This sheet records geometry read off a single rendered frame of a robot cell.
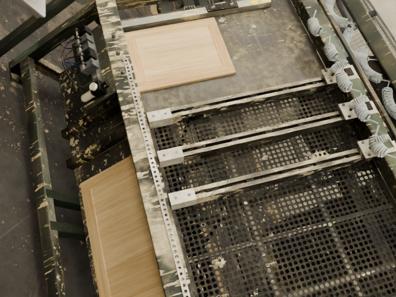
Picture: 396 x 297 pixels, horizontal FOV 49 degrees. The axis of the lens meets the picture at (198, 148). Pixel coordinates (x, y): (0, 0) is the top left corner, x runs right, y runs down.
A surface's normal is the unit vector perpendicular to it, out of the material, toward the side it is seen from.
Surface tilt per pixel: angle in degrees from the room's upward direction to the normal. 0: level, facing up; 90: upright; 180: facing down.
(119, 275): 90
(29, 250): 0
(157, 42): 57
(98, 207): 90
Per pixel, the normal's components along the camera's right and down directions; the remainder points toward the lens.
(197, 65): 0.05, -0.47
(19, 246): 0.83, -0.44
